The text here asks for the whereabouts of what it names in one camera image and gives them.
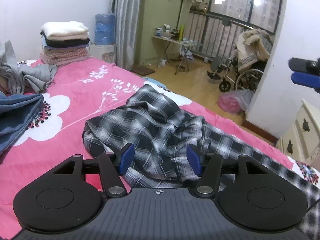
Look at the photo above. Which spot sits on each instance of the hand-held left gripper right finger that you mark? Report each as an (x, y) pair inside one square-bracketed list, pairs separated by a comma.
[(194, 160)]

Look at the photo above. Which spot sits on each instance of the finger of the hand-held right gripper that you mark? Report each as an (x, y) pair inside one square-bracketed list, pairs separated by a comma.
[(300, 65), (302, 78)]

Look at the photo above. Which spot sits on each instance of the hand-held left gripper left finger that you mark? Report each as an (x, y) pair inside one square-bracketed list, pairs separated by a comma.
[(126, 158)]

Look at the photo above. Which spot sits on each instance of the black white plaid pants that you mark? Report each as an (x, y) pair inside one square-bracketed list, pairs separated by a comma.
[(155, 125)]

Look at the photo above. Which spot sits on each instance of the cream nightstand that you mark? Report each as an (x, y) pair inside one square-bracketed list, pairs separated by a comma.
[(300, 135)]

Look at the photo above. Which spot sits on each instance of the pink plastic bag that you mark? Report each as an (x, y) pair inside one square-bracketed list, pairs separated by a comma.
[(230, 102)]

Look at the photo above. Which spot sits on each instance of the wheelchair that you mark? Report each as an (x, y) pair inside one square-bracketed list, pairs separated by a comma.
[(225, 86)]

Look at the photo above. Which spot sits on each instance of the brown floor mat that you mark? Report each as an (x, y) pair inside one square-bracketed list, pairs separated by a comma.
[(143, 70)]

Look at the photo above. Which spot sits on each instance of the metal window railing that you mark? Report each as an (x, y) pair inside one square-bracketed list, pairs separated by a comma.
[(200, 35)]

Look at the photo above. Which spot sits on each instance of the white water dispenser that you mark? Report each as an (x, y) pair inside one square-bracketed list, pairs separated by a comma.
[(102, 53)]

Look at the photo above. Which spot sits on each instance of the blue jeans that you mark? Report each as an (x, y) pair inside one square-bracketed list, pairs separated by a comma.
[(17, 115)]

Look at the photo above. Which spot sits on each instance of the pink knitted folded garment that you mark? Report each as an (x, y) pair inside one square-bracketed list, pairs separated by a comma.
[(65, 56)]

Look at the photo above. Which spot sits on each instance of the green bottle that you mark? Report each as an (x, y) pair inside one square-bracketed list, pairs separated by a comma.
[(181, 32)]

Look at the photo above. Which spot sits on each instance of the folding table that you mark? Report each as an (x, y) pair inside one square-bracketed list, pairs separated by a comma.
[(163, 39)]

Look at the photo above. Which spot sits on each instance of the grey garment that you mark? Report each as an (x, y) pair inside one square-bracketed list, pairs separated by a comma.
[(30, 77)]

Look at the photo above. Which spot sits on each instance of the black folded garment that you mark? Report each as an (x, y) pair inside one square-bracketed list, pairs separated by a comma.
[(67, 42)]

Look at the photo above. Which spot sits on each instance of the blue water jug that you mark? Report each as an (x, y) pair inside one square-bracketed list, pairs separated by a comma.
[(105, 30)]

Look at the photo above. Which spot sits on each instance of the grey curtain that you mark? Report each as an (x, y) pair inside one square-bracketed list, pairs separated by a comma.
[(125, 17)]

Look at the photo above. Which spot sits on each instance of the blue folded garment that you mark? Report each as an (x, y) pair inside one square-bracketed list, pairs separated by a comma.
[(44, 42)]

